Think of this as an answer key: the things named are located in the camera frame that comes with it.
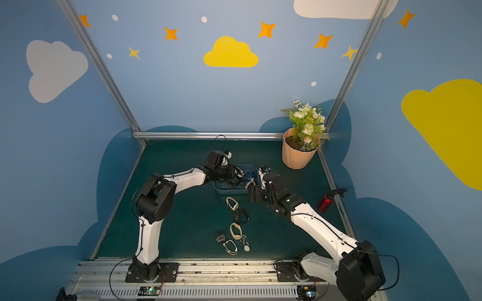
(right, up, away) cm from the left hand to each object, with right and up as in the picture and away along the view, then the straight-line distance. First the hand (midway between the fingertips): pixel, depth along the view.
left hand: (242, 170), depth 97 cm
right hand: (+8, -6, -13) cm, 17 cm away
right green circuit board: (+25, -46, -25) cm, 58 cm away
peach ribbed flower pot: (+27, +7, +3) cm, 29 cm away
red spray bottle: (+38, -15, -11) cm, 43 cm away
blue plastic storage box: (-10, -10, +3) cm, 15 cm away
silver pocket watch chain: (+2, -32, -15) cm, 36 cm away
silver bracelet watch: (-6, -34, -17) cm, 39 cm away
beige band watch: (-3, -28, -12) cm, 30 cm away
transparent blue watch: (+3, -3, +8) cm, 9 cm away
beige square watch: (-4, -15, -2) cm, 16 cm away
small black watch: (-10, -28, -17) cm, 34 cm away
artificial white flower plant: (+33, +22, -6) cm, 40 cm away
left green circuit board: (-36, -45, -26) cm, 63 cm away
